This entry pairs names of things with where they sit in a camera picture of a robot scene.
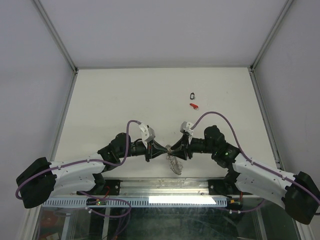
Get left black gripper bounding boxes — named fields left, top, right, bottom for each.
left=118, top=139, right=168, bottom=162

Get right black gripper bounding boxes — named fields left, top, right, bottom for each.
left=169, top=133, right=216, bottom=161

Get metal disc with key rings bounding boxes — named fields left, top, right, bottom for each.
left=165, top=144, right=183, bottom=176

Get red key tag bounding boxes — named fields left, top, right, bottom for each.
left=189, top=103, right=199, bottom=110

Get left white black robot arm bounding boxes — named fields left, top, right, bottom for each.
left=15, top=132, right=167, bottom=209

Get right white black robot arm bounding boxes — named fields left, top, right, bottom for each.
left=168, top=125, right=320, bottom=225

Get black white key tag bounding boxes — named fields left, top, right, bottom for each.
left=190, top=92, right=195, bottom=100

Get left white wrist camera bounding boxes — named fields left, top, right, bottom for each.
left=138, top=122, right=156, bottom=148

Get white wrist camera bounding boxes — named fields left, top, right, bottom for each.
left=138, top=122, right=156, bottom=148
left=180, top=121, right=194, bottom=136

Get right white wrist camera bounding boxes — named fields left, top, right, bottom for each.
left=180, top=121, right=194, bottom=136

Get aluminium mounting rail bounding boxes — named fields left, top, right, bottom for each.
left=99, top=177, right=223, bottom=198

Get white slotted cable duct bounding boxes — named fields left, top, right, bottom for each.
left=42, top=195, right=228, bottom=208

